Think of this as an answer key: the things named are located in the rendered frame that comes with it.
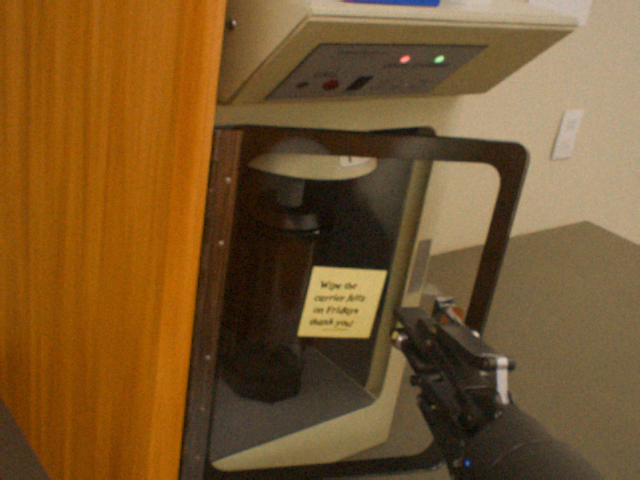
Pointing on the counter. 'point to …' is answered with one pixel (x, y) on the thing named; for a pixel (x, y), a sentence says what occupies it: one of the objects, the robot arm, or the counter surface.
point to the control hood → (446, 35)
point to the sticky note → (341, 302)
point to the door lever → (439, 321)
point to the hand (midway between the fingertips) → (418, 338)
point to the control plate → (348, 73)
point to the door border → (220, 239)
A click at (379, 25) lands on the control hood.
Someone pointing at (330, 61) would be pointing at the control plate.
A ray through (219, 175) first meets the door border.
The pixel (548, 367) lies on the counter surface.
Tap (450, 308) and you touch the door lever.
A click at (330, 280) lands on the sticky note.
